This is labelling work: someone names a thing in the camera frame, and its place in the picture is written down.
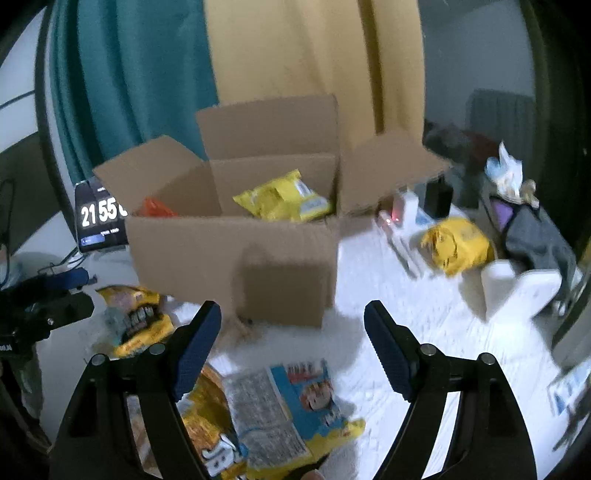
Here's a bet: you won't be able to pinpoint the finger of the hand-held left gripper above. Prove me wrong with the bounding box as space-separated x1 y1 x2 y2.
34 269 90 291
28 292 95 329

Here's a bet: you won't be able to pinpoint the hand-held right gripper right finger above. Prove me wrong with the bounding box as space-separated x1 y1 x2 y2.
364 300 539 480

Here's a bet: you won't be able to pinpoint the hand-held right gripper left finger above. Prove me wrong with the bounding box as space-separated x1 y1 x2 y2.
48 300 222 480

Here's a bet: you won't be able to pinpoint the brown cardboard box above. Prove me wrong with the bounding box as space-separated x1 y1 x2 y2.
92 95 453 328

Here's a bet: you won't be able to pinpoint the blue and yellow snack packet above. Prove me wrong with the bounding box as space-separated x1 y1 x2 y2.
224 359 365 480

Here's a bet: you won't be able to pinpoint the orange yellow snack packet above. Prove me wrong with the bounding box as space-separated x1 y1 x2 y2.
124 364 245 480

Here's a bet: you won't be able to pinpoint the yellow snack packet with teeth print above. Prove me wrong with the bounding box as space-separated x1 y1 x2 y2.
96 285 174 360

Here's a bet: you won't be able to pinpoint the phone with clock display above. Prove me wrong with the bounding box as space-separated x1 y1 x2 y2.
75 180 130 254

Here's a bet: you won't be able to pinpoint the crumpled yellow snack packet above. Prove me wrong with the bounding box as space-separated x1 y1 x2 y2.
420 218 495 277

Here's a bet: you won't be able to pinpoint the white box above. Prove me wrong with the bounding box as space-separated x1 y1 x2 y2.
480 261 561 321

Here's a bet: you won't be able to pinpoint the white device with red light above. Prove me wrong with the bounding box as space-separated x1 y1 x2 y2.
379 191 421 232

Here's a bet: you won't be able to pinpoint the black box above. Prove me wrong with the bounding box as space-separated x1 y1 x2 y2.
424 178 453 217

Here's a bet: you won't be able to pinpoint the yellow snack packet with white label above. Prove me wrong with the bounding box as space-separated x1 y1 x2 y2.
233 169 333 223

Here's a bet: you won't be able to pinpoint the blue white packet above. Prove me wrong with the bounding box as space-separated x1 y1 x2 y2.
547 369 587 416

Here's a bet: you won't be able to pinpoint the purple bag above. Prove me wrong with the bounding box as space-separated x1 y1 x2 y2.
489 196 522 232

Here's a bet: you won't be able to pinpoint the grey cloth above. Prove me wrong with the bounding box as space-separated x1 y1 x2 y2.
503 203 578 296

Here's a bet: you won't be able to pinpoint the teal curtain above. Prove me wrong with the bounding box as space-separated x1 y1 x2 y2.
48 0 218 185

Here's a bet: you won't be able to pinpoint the white plastic bag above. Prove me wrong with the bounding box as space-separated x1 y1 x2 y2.
485 142 536 204

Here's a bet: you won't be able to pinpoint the dark red clothes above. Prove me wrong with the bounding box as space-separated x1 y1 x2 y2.
425 119 499 181

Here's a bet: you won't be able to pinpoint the grey radiator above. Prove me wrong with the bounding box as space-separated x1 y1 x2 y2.
468 90 536 153

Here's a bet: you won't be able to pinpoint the yellow curtain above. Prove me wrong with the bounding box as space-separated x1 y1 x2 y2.
203 0 426 134

